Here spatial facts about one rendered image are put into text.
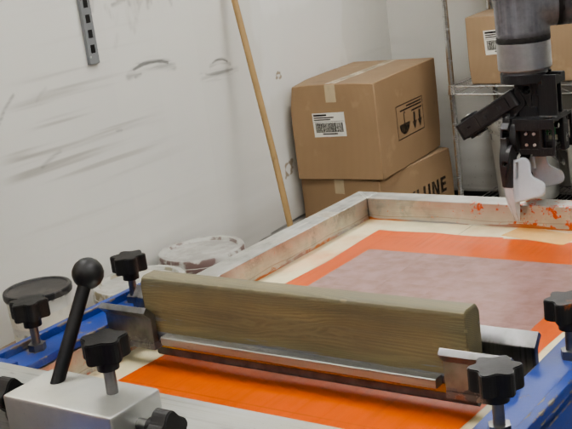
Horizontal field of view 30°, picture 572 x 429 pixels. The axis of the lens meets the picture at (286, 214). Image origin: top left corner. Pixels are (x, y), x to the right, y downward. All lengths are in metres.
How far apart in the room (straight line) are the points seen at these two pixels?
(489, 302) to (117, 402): 0.59
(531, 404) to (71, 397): 0.38
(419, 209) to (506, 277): 0.31
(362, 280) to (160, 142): 2.53
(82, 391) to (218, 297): 0.30
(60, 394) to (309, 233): 0.75
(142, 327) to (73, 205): 2.40
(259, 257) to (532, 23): 0.49
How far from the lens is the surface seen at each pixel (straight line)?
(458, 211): 1.63
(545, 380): 0.99
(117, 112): 3.75
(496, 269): 1.43
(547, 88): 1.53
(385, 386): 1.08
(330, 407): 1.08
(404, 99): 4.50
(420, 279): 1.41
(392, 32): 5.24
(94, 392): 0.89
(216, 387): 1.16
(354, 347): 1.07
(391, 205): 1.69
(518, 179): 1.56
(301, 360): 1.10
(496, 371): 0.87
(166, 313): 1.21
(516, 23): 1.51
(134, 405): 0.85
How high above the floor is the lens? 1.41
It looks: 15 degrees down
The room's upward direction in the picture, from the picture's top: 7 degrees counter-clockwise
